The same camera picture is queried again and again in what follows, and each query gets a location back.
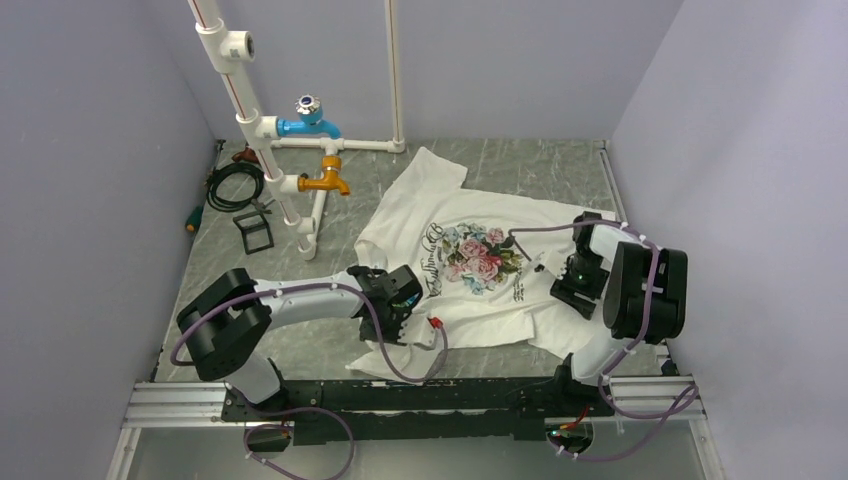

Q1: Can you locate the coiled black cable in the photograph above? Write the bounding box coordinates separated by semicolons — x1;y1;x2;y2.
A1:
206;162;266;213

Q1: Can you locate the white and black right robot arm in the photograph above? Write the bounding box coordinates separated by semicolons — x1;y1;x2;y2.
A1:
549;211;689;415

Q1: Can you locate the white PVC pipe frame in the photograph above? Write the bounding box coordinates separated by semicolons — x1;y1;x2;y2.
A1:
188;1;406;260

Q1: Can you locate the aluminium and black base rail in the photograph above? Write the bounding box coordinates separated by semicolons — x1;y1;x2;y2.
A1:
123;374;694;446

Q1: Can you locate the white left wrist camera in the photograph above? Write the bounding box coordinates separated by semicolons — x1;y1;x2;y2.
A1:
411;317;443;350

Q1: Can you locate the white floral print t-shirt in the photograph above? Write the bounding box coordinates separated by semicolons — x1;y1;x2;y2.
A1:
354;147;608;358

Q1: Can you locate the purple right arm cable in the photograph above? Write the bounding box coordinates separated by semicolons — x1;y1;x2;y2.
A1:
507;221;698;464

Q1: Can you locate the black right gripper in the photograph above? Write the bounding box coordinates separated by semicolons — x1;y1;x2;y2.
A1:
551;251;610;322

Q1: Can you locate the orange plastic tap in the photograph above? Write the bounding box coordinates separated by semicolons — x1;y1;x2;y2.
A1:
297;155;351;196

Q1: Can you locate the blue plastic tap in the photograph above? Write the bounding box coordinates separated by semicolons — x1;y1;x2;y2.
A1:
276;94;342;139

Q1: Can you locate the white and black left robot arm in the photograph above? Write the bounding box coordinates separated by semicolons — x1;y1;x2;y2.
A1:
170;265;439;420

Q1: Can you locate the brown pipe fitting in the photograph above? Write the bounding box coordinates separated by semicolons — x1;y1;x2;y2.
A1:
231;147;259;165

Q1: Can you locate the black rectangular frame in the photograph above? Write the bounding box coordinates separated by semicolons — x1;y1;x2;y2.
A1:
232;211;275;255

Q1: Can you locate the green handled screwdriver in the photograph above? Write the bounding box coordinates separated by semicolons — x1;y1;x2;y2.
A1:
184;205;203;234

